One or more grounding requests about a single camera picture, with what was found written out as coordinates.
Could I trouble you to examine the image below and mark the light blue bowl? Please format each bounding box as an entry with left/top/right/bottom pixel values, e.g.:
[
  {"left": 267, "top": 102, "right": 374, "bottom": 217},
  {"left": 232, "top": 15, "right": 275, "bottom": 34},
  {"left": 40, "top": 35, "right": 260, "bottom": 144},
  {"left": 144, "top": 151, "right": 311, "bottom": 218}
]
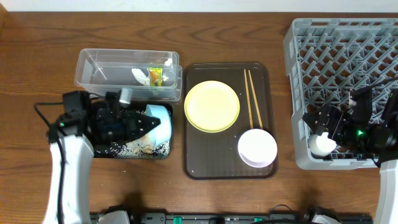
[{"left": 146, "top": 105, "right": 172, "bottom": 147}]

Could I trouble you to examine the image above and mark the green pandan cake wrapper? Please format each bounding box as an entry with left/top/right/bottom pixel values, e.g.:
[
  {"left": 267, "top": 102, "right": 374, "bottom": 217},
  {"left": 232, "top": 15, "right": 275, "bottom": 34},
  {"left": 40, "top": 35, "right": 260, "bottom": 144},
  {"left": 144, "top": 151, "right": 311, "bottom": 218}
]
[{"left": 147, "top": 67, "right": 163, "bottom": 86}]

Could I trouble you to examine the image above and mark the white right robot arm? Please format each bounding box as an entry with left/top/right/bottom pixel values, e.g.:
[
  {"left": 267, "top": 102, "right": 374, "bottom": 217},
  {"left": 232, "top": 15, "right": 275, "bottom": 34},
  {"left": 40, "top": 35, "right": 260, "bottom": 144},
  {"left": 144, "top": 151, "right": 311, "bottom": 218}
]
[{"left": 302, "top": 77, "right": 397, "bottom": 223}]

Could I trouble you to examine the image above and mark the black food waste tray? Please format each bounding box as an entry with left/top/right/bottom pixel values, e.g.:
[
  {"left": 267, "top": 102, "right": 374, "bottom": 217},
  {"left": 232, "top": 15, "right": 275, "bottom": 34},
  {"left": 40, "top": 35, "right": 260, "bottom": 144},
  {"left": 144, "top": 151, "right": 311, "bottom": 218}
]
[{"left": 85, "top": 101, "right": 172, "bottom": 159}]

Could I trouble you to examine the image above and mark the clear plastic waste bin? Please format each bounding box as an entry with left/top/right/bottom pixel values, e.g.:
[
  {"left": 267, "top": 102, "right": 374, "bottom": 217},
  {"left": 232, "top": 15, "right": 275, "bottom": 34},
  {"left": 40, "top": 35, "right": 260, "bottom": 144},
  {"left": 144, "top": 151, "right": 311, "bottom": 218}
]
[{"left": 75, "top": 49, "right": 182, "bottom": 101}]

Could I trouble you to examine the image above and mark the grey dishwasher rack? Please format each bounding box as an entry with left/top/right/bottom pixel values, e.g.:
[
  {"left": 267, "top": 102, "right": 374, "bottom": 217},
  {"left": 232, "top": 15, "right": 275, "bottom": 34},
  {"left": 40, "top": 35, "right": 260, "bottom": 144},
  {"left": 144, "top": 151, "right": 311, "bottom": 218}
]
[{"left": 283, "top": 18, "right": 397, "bottom": 170}]

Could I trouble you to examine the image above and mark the left wooden chopstick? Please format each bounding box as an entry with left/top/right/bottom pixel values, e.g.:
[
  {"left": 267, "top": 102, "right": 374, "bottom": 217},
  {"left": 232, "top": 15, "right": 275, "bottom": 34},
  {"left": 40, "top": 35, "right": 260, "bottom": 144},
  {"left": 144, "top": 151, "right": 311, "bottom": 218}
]
[{"left": 244, "top": 69, "right": 254, "bottom": 129}]

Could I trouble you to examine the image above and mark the wooden chopstick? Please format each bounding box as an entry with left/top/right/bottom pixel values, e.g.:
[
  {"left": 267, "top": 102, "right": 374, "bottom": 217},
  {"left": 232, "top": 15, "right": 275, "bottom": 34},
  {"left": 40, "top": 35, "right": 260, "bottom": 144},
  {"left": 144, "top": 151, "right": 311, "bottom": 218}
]
[
  {"left": 244, "top": 69, "right": 254, "bottom": 129},
  {"left": 248, "top": 70, "right": 264, "bottom": 129}
]

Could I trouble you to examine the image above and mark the pink bowl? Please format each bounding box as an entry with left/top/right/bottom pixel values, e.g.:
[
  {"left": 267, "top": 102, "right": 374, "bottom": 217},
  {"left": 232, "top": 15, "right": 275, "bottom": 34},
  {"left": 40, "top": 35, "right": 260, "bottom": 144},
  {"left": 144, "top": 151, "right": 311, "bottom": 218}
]
[{"left": 238, "top": 129, "right": 277, "bottom": 168}]

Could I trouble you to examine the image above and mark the yellow plate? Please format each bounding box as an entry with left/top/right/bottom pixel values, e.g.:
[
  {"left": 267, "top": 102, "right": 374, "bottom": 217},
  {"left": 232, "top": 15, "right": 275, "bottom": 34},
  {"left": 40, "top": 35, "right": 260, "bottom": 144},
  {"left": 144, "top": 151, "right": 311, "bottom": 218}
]
[{"left": 184, "top": 80, "right": 240, "bottom": 133}]

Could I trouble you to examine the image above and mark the dark brown serving tray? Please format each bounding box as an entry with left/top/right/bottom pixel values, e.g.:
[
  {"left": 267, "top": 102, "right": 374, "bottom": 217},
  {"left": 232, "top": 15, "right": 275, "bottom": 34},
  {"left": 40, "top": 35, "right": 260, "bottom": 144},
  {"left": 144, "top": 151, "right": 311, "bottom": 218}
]
[{"left": 183, "top": 62, "right": 278, "bottom": 180}]

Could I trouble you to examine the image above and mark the right wooden chopstick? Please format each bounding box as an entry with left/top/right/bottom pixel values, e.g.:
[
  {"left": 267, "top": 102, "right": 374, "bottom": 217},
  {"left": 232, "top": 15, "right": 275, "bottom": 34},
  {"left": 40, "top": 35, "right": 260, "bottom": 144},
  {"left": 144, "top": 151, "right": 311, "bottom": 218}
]
[{"left": 248, "top": 70, "right": 264, "bottom": 129}]

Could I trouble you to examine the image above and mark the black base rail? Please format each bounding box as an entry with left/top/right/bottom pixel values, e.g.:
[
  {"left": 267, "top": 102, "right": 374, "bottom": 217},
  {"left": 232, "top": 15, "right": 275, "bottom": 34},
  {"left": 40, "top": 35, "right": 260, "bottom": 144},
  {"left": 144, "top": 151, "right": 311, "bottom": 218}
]
[{"left": 90, "top": 204, "right": 373, "bottom": 224}]

